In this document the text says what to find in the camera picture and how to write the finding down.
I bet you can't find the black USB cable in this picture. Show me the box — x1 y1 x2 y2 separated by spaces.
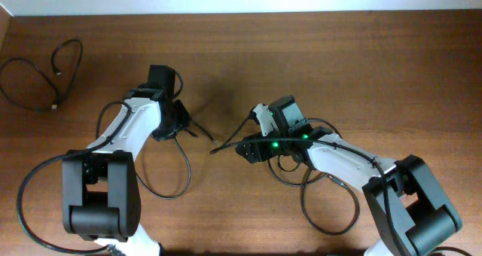
135 118 218 200
0 38 84 113
300 166 361 236

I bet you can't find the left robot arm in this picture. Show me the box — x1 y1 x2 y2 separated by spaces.
62 65 191 255

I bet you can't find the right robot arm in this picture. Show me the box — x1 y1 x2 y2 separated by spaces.
236 96 462 255

